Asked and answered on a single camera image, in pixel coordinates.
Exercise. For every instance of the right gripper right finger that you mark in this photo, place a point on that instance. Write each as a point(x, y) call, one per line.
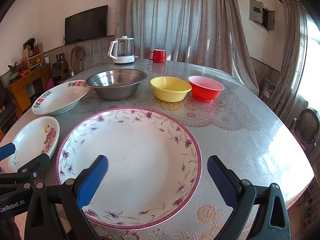
point(271, 220)

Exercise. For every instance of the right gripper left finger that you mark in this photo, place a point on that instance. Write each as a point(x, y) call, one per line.
point(55, 212)

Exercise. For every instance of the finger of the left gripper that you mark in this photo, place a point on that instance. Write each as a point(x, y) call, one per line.
point(7, 150)
point(27, 173)

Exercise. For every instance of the white plate pink roses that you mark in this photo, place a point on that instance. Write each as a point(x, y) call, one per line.
point(38, 136)

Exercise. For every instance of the white plate red characters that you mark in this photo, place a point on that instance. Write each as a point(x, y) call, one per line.
point(61, 99)

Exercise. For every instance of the purple floral rim plate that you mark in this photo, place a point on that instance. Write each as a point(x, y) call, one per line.
point(154, 166)

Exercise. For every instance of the stainless steel bowl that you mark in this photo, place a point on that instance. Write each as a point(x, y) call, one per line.
point(116, 84)

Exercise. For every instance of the yellow plastic bowl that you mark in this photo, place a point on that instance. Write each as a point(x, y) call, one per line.
point(170, 89)

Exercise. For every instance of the red plastic bowl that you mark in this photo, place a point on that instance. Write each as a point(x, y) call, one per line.
point(205, 89)

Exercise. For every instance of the black leather sofa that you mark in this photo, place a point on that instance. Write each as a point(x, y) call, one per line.
point(8, 110)

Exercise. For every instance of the orange wooden desk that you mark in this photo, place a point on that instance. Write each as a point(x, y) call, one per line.
point(38, 78)

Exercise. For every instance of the round back chair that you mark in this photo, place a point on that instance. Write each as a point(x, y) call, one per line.
point(305, 128)

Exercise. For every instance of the small shelf with items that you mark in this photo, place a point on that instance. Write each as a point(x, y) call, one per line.
point(32, 53)

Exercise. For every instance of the white glass electric kettle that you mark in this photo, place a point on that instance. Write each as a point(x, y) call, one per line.
point(122, 50)

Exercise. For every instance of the red mug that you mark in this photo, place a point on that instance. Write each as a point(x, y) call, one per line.
point(157, 56)

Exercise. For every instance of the grey centre curtain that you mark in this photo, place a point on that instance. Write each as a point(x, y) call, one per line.
point(203, 32)

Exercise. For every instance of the grey curtain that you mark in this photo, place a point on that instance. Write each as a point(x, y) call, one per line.
point(294, 55)
point(203, 32)

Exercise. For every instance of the grey right curtain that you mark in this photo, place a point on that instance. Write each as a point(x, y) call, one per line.
point(294, 55)

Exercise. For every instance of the wooden chair by wall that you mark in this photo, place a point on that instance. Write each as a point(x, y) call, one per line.
point(77, 59)

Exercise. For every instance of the black wall television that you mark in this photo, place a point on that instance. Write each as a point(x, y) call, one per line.
point(86, 25)

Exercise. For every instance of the wall electrical panel box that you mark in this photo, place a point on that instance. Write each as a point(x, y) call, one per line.
point(261, 16)

